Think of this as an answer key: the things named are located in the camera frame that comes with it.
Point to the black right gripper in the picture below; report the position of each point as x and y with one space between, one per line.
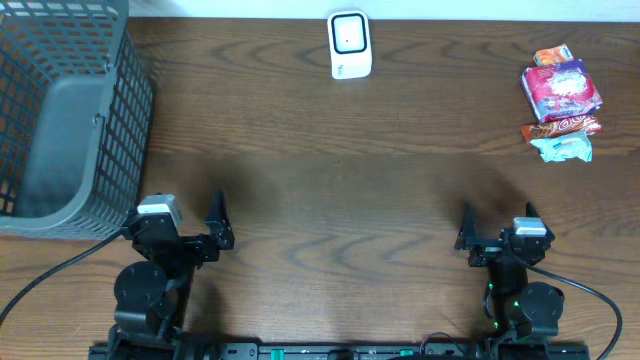
468 235

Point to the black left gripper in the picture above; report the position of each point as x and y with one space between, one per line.
189 245

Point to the teal green snack packet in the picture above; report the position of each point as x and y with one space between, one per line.
574 145

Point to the red brown snack packet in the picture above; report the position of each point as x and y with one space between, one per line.
588 123

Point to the pink purple snack bag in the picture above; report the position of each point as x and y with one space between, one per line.
559 91

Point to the orange tissue pack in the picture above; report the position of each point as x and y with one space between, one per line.
554 55

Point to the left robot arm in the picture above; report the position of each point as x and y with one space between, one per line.
152 295

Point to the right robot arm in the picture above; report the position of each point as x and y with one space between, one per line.
525 313

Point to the white barcode scanner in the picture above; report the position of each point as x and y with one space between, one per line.
349 45

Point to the grey plastic mesh basket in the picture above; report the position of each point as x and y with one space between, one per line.
76 110

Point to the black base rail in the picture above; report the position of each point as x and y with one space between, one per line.
252 351

